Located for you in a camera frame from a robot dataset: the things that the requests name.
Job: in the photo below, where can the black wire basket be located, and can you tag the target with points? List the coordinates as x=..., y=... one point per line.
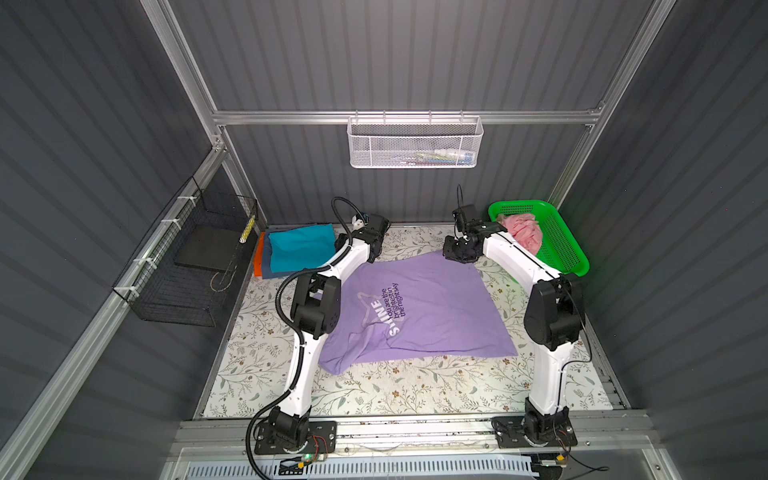
x=192, y=267

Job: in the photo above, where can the green plastic basket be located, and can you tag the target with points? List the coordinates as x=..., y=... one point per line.
x=560, y=249

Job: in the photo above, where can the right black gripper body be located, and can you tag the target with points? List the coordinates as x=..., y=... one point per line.
x=454, y=250

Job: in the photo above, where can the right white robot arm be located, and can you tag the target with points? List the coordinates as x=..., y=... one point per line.
x=553, y=319

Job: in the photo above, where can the pink t-shirt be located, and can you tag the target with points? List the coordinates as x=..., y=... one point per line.
x=524, y=228

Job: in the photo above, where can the folded orange t-shirt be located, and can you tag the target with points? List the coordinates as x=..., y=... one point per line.
x=258, y=256

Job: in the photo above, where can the folded teal t-shirt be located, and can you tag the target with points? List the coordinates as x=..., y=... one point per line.
x=301, y=248

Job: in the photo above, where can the purple t-shirt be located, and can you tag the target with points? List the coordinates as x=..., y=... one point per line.
x=417, y=307

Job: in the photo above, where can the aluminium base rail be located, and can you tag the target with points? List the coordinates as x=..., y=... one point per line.
x=594, y=429

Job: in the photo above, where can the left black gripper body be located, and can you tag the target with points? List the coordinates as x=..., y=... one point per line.
x=378, y=252

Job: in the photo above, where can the folded blue t-shirt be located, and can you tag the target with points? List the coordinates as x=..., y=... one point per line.
x=266, y=270

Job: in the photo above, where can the white wire mesh basket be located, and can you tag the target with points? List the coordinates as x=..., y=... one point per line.
x=414, y=141

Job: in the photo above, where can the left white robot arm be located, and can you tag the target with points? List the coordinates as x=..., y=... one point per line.
x=309, y=303

